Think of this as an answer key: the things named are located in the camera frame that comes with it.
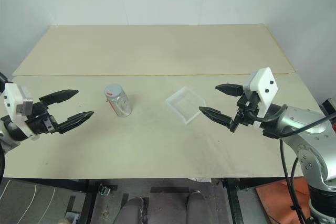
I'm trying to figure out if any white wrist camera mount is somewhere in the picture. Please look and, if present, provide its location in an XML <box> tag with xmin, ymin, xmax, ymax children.
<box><xmin>243</xmin><ymin>67</ymin><xmax>279</xmax><ymax>128</ymax></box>
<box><xmin>4</xmin><ymin>82</ymin><xmax>40</xmax><ymax>141</ymax></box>

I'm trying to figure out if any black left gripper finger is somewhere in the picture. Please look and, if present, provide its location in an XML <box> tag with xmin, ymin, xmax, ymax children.
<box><xmin>56</xmin><ymin>111</ymin><xmax>95</xmax><ymax>134</ymax></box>
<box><xmin>39</xmin><ymin>89</ymin><xmax>80</xmax><ymax>106</ymax></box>

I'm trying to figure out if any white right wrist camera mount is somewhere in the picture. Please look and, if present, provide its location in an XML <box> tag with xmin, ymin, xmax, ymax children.
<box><xmin>243</xmin><ymin>67</ymin><xmax>279</xmax><ymax>128</ymax></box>

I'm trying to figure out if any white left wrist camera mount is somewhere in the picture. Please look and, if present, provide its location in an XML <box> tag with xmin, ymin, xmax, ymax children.
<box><xmin>4</xmin><ymin>82</ymin><xmax>40</xmax><ymax>141</ymax></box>

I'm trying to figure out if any clear plastic jar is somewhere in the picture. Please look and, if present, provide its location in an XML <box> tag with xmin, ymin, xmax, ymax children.
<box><xmin>104</xmin><ymin>84</ymin><xmax>132</xmax><ymax>118</ymax></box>

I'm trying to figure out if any orange floor pad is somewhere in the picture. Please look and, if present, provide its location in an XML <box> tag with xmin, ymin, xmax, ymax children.
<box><xmin>255</xmin><ymin>177</ymin><xmax>313</xmax><ymax>224</ymax></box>

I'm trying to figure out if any clear plastic lid tray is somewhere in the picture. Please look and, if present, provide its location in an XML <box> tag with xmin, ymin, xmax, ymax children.
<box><xmin>165</xmin><ymin>85</ymin><xmax>207</xmax><ymax>125</ymax></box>

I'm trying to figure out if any white paper scrap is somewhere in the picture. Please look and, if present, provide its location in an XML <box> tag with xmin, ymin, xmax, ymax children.
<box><xmin>188</xmin><ymin>176</ymin><xmax>212</xmax><ymax>183</ymax></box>

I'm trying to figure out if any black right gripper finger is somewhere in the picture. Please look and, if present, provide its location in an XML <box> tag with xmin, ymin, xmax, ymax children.
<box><xmin>215</xmin><ymin>83</ymin><xmax>245</xmax><ymax>97</ymax></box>
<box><xmin>198</xmin><ymin>106</ymin><xmax>235</xmax><ymax>129</ymax></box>

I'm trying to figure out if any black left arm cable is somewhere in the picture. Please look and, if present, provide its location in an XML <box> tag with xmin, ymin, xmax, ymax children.
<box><xmin>0</xmin><ymin>71</ymin><xmax>9</xmax><ymax>183</ymax></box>

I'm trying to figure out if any dark grey rounded shape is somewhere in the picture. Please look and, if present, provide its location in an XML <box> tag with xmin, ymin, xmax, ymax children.
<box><xmin>119</xmin><ymin>196</ymin><xmax>149</xmax><ymax>224</ymax></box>
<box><xmin>185</xmin><ymin>190</ymin><xmax>208</xmax><ymax>224</ymax></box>

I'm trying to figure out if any small metal clamp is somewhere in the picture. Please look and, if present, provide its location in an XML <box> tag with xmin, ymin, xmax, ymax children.
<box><xmin>99</xmin><ymin>184</ymin><xmax>118</xmax><ymax>196</ymax></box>

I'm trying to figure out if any black tape strip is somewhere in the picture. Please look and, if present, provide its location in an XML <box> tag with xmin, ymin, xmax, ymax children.
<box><xmin>150</xmin><ymin>186</ymin><xmax>190</xmax><ymax>194</ymax></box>

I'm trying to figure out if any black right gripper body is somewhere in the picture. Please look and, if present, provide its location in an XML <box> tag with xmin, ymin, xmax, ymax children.
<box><xmin>229</xmin><ymin>91</ymin><xmax>261</xmax><ymax>133</ymax></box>

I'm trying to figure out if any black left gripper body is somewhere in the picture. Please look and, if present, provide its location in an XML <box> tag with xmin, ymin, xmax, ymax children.
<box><xmin>25</xmin><ymin>100</ymin><xmax>60</xmax><ymax>136</ymax></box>

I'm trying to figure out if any black table frame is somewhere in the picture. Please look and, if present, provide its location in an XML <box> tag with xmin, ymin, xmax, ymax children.
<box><xmin>0</xmin><ymin>176</ymin><xmax>289</xmax><ymax>224</ymax></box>

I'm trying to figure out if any red and black device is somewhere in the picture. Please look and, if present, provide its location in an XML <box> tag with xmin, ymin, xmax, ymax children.
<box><xmin>321</xmin><ymin>98</ymin><xmax>336</xmax><ymax>133</ymax></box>

